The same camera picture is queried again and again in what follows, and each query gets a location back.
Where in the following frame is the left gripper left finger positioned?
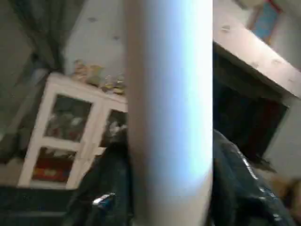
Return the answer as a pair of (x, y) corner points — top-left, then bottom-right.
(61, 136), (135, 226)

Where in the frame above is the black work mat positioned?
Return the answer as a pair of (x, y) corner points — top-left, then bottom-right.
(0, 185), (83, 226)

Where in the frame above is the pale plush toy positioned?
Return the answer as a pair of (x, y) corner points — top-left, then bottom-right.
(73, 59), (94, 81)

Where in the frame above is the small silver trophy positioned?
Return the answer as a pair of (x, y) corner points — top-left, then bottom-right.
(104, 75), (116, 93)
(115, 75), (127, 95)

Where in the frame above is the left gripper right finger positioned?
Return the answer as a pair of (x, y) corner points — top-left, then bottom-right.
(210, 130), (301, 226)

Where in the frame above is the white plastic table leg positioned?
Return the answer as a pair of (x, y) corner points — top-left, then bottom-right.
(123, 0), (214, 226)

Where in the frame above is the white glass door cabinet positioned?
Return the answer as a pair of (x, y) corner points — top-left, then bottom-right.
(18, 72), (130, 190)

